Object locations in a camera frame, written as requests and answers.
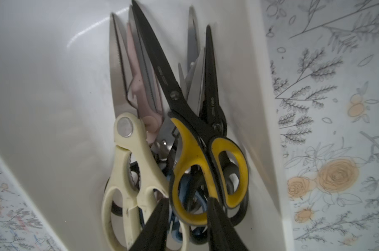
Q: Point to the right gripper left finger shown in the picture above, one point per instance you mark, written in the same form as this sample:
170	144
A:
154	234

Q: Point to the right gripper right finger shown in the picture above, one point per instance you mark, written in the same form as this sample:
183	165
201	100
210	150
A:
221	234

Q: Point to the cream handled kitchen scissors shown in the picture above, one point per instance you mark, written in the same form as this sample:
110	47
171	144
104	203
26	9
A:
136	183

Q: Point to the yellow handled black scissors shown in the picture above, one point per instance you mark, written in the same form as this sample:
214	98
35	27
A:
195	132

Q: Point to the white plastic storage box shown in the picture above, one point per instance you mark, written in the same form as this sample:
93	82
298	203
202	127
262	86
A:
57	116

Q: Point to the blue handled scissors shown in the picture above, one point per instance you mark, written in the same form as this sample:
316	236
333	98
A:
189	194

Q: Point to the pink handled scissors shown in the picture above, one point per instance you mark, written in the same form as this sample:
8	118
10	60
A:
137	92

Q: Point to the small grey handled scissors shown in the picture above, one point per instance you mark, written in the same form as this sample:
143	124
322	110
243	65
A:
168	134

